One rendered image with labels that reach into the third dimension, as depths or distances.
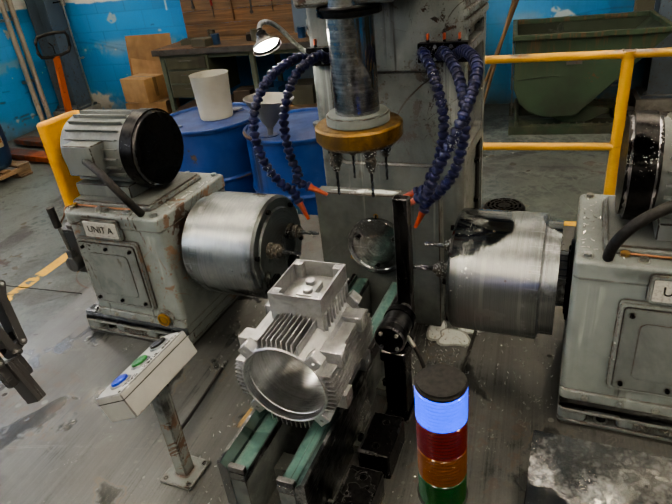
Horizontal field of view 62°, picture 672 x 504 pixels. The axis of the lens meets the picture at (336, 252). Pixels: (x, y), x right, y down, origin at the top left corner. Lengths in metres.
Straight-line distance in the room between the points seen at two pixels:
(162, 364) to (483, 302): 0.58
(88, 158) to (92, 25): 6.70
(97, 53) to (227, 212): 6.92
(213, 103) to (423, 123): 2.04
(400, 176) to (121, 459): 0.87
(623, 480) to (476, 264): 0.41
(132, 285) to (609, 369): 1.06
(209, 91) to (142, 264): 1.93
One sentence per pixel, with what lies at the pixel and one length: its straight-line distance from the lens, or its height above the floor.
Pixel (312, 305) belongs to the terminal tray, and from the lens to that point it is 0.95.
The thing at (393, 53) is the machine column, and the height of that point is 1.43.
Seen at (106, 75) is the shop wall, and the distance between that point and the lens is 8.15.
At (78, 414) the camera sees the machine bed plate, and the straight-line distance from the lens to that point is 1.42.
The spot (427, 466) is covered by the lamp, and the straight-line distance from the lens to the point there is 0.72.
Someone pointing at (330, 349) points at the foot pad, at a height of 1.07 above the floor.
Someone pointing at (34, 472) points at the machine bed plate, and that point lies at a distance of 1.34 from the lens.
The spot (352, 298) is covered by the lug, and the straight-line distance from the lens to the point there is 1.04.
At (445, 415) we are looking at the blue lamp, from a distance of 0.65.
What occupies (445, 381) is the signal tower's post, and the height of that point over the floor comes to 1.22.
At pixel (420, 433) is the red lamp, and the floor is 1.15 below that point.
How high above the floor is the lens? 1.66
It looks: 29 degrees down
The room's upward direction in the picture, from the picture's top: 7 degrees counter-clockwise
